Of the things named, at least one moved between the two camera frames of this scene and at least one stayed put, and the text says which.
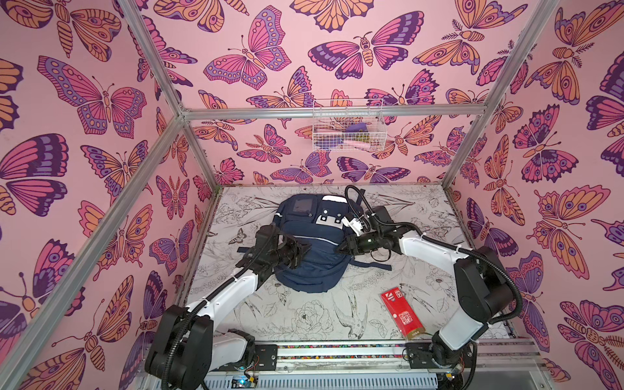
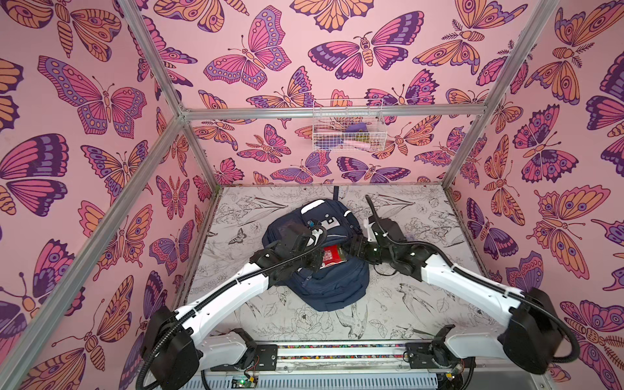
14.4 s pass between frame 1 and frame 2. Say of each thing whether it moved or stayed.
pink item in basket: stayed
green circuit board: stayed
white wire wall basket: stayed
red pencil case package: moved
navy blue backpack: moved
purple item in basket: stayed
